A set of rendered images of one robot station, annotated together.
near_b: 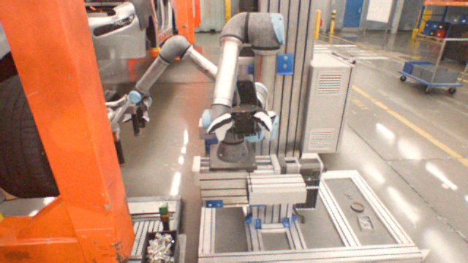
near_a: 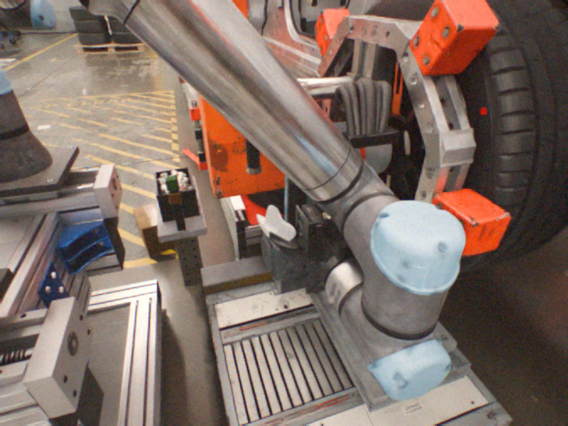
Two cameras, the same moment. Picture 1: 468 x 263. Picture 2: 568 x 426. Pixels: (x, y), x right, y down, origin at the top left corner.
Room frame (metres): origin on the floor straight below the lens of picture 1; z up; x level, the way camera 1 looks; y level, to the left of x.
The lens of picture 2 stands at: (1.99, 0.46, 1.17)
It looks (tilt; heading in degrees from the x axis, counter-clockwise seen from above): 34 degrees down; 167
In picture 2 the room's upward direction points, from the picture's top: straight up
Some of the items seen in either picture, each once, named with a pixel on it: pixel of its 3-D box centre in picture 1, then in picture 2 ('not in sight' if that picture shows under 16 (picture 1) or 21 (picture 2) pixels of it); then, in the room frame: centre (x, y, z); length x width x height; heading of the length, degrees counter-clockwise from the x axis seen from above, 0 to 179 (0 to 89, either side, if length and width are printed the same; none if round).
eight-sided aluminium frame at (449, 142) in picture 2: not in sight; (364, 150); (1.31, 0.82, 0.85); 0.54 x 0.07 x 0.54; 5
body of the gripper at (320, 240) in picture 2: (140, 109); (330, 244); (1.63, 0.61, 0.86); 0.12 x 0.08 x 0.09; 5
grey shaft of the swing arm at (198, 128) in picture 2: not in sight; (199, 137); (-0.35, 0.40, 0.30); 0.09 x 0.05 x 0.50; 5
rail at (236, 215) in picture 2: not in sight; (207, 134); (-0.44, 0.46, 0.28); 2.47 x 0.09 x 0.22; 5
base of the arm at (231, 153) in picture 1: (232, 145); (6, 148); (1.15, 0.01, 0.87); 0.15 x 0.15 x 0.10
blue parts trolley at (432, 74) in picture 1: (432, 62); not in sight; (4.99, -3.69, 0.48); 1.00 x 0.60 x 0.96; 1
